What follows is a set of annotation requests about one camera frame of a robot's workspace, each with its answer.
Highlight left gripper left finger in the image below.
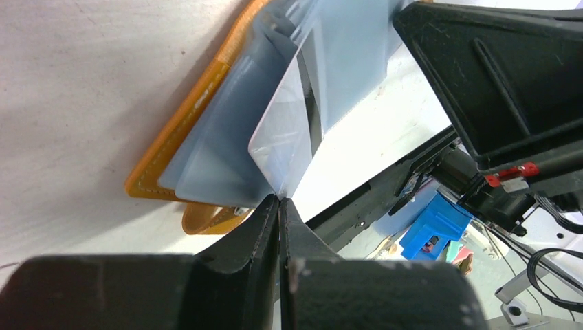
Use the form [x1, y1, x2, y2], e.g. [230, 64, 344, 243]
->
[1, 195, 279, 329]

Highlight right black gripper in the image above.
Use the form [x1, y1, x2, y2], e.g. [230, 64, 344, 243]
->
[393, 2, 582, 237]

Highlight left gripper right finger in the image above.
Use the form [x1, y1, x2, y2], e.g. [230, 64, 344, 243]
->
[278, 198, 487, 329]

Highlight yellow leather card holder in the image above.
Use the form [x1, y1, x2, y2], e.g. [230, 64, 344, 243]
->
[125, 1, 406, 234]

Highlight white card with stripe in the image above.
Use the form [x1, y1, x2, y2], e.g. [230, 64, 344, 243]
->
[248, 32, 322, 199]

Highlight blue plastic object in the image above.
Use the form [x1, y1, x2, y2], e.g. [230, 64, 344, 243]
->
[399, 194, 472, 261]

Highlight black looped cable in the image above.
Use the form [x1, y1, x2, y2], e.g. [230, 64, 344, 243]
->
[526, 247, 583, 315]

